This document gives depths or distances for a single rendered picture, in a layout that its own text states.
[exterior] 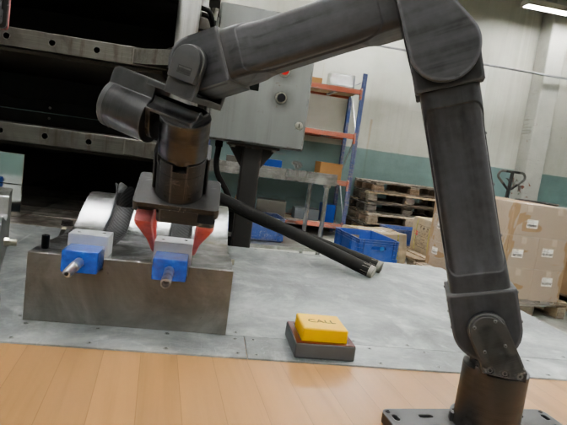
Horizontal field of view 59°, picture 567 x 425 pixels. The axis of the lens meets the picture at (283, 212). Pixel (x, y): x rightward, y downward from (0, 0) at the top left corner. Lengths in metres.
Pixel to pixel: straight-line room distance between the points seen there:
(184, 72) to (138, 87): 0.08
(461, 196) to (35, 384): 0.45
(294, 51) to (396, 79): 7.44
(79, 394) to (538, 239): 4.21
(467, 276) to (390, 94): 7.44
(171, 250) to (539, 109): 8.19
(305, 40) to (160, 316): 0.40
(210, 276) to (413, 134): 7.42
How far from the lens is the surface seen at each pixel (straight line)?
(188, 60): 0.54
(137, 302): 0.69
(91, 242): 0.69
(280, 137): 1.54
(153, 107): 0.58
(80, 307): 0.71
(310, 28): 0.53
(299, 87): 1.56
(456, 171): 0.50
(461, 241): 0.51
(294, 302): 0.89
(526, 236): 4.46
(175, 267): 0.64
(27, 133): 1.55
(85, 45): 1.52
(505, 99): 8.73
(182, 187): 0.60
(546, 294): 4.72
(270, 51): 0.54
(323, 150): 7.58
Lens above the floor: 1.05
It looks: 7 degrees down
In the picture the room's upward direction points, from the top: 8 degrees clockwise
